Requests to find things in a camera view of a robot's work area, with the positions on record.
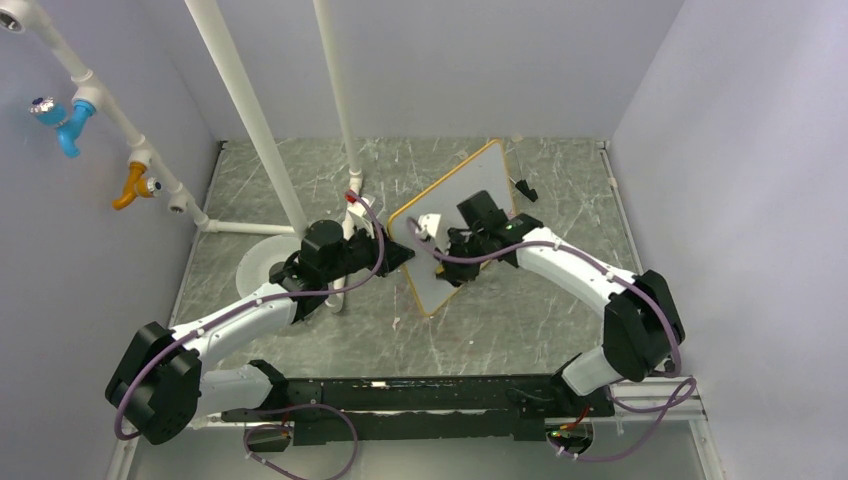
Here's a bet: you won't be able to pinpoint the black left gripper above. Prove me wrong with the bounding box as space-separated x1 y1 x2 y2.
323 221 416 284

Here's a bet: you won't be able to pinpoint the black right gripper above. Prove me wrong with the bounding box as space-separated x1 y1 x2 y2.
434 228 490 281

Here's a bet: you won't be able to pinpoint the yellow framed whiteboard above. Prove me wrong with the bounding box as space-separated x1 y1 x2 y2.
387 140 515 315

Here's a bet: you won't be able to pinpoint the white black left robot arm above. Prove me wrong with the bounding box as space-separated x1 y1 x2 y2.
105 220 415 445

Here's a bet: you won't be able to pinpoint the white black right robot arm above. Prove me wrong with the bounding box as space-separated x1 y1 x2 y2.
434 191 685 415

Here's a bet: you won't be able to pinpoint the white perforated disc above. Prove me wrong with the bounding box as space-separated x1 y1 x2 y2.
236 235 300 298

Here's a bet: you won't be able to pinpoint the orange plastic faucet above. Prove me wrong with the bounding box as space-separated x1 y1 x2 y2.
111 162 163 210

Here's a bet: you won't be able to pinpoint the blue plastic faucet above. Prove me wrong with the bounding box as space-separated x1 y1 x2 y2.
29 97 97 158

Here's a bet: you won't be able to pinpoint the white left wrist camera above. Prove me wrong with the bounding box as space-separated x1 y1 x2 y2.
345 189 383 224

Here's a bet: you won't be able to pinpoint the black wire board stand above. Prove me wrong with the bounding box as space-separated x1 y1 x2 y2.
514 179 539 203

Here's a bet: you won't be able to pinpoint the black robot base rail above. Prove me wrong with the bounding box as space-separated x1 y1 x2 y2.
221 374 614 446

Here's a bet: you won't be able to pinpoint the white pvc pipe frame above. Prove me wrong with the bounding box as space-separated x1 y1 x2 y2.
0 0 364 314

